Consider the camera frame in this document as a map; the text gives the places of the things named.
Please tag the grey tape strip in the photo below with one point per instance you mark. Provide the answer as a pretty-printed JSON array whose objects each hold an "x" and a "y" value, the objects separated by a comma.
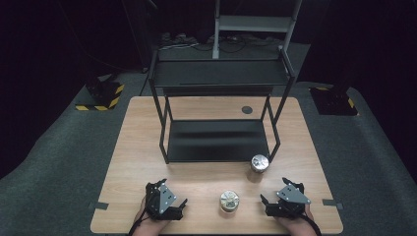
[
  {"x": 99, "y": 206},
  {"x": 331, "y": 203}
]

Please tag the black metal shelf rack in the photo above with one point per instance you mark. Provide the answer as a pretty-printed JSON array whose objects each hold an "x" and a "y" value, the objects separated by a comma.
[{"x": 216, "y": 141}]

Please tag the glass jar with silver lid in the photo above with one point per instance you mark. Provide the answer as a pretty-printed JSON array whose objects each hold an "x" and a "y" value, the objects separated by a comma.
[{"x": 260, "y": 163}]

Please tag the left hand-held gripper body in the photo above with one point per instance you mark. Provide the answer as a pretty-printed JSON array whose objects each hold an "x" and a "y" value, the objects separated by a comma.
[{"x": 153, "y": 200}]

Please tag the person's right hand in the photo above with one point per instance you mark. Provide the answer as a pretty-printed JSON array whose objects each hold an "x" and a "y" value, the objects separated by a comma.
[{"x": 295, "y": 226}]

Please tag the person's left hand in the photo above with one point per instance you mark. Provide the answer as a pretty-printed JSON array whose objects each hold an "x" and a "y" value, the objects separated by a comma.
[{"x": 154, "y": 226}]

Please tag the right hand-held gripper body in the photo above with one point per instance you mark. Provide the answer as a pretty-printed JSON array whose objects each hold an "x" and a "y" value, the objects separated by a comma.
[{"x": 288, "y": 205}]

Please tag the grey metal stand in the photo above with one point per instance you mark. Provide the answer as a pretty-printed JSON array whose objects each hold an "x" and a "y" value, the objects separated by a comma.
[{"x": 254, "y": 23}]

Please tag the dark round table grommet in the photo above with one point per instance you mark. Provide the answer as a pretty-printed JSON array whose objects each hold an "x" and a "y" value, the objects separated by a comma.
[{"x": 247, "y": 109}]

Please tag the glass jar with gold lid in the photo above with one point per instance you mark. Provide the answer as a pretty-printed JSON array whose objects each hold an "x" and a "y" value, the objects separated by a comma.
[{"x": 229, "y": 200}]

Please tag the striped black stand base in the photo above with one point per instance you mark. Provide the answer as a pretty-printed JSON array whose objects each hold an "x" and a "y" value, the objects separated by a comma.
[
  {"x": 104, "y": 93},
  {"x": 332, "y": 101}
]

